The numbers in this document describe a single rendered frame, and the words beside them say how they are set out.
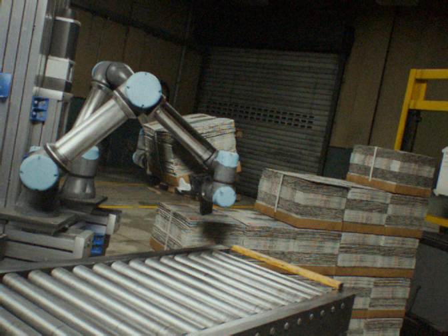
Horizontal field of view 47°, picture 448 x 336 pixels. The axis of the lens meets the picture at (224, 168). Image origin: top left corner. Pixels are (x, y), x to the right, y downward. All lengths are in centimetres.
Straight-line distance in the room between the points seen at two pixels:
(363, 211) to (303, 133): 728
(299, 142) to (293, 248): 755
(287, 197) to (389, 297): 87
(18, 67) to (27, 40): 11
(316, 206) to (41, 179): 135
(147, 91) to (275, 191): 116
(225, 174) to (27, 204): 68
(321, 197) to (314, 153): 729
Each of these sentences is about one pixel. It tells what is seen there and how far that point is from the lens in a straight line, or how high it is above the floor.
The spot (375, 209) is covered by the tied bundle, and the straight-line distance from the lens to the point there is 283.
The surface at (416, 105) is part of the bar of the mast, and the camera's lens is 362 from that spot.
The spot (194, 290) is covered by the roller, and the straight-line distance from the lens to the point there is 141.
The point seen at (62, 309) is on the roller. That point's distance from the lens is 116.
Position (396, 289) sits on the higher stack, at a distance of 309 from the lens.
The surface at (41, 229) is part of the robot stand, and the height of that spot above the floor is 78.
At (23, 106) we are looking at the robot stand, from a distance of 207.
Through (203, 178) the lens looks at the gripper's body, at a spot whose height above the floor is 104.
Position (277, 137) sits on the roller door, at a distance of 1027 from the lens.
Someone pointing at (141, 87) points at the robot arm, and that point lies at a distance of 170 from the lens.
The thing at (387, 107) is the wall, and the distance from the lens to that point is 944.
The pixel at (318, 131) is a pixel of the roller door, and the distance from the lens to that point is 986.
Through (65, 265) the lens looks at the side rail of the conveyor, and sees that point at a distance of 144.
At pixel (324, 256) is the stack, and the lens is 267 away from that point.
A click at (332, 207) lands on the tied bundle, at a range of 262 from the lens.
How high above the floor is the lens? 122
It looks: 4 degrees down
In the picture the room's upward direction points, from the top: 11 degrees clockwise
